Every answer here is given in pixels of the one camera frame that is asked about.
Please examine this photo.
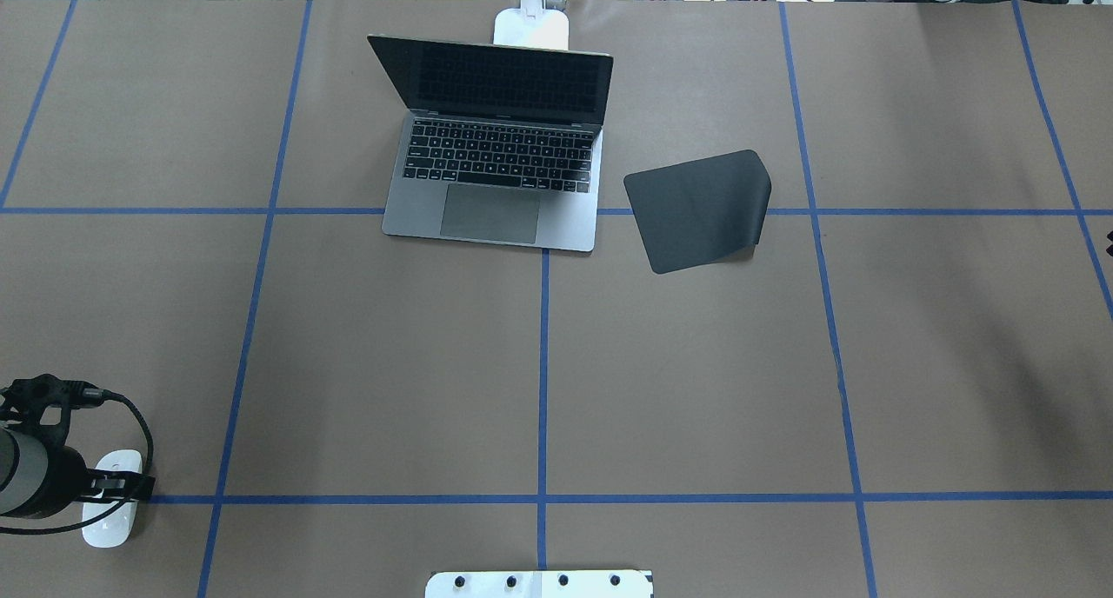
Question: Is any white computer mouse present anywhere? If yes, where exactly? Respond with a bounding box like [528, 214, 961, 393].
[81, 450, 142, 549]

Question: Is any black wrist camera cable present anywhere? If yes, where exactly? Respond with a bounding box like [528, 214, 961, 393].
[0, 388, 156, 535]

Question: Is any black mouse pad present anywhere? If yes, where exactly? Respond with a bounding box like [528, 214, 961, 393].
[623, 149, 772, 275]

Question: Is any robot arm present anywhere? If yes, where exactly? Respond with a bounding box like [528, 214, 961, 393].
[1, 429, 156, 530]

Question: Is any grey laptop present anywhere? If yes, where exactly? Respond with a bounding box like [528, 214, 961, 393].
[367, 35, 615, 253]

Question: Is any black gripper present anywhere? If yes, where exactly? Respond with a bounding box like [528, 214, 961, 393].
[43, 463, 156, 512]

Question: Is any white desk lamp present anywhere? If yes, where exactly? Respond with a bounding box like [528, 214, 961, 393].
[493, 0, 570, 51]

